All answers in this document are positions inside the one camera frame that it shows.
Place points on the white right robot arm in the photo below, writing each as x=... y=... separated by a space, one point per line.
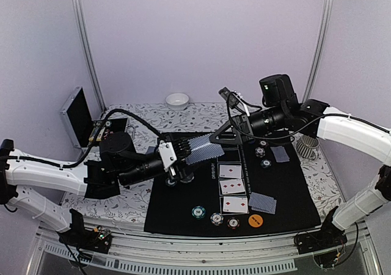
x=316 y=119

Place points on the card box in case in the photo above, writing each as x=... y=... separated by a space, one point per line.
x=98 y=133

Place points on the aluminium frame post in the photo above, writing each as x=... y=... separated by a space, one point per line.
x=84 y=38
x=322 y=33

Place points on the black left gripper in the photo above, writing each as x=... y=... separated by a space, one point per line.
x=182 y=175

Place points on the white ceramic bowl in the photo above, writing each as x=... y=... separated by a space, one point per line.
x=177 y=101

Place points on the grey playing card deck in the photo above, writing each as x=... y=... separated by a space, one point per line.
x=202 y=149

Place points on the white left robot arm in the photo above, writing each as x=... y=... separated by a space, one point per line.
x=119 y=165

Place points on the orange big blind button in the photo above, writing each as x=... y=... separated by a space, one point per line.
x=255 y=221

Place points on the front aluminium rail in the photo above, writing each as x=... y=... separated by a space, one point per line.
x=134 y=251

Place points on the blue peach poker chip stack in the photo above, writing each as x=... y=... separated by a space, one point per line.
x=216 y=219

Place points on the black poker play mat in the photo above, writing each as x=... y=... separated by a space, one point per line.
x=169 y=209

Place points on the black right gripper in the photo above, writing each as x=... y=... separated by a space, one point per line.
x=235 y=122

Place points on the red white chips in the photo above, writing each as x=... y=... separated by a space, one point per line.
x=263 y=144
x=233 y=223

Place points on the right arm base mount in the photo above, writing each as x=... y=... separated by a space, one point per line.
x=326 y=246

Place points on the right aluminium frame post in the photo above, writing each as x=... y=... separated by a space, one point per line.
x=322 y=33

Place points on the face-up diamond card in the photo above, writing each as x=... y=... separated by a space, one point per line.
x=230 y=171
x=232 y=186
x=235 y=204

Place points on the dealt playing card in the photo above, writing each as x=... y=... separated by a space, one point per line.
x=280 y=154
x=262 y=203

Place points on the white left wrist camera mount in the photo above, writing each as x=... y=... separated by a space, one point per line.
x=167 y=154

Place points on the green chips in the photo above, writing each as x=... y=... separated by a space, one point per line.
x=170 y=183
x=265 y=163
x=198 y=212

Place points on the left aluminium frame post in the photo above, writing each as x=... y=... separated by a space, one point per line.
x=84 y=38

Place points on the aluminium poker case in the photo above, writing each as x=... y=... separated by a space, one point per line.
x=79 y=123

